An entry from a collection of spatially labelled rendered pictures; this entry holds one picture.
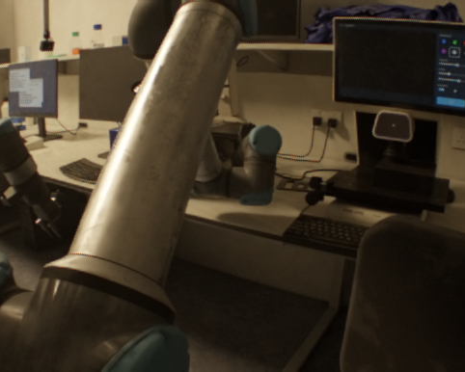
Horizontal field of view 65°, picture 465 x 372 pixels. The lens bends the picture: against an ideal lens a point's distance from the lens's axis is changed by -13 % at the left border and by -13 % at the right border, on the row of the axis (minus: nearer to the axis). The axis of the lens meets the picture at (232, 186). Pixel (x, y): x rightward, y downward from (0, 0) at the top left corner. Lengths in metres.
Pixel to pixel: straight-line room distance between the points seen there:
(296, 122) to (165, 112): 1.49
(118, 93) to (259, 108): 0.67
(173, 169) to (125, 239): 0.10
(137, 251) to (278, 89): 1.62
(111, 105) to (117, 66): 0.18
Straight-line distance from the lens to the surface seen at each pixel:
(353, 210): 1.17
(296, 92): 1.93
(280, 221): 1.18
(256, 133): 1.12
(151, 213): 0.42
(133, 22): 0.78
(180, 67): 0.54
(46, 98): 2.52
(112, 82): 1.91
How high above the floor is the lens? 1.20
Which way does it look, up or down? 18 degrees down
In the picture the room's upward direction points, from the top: straight up
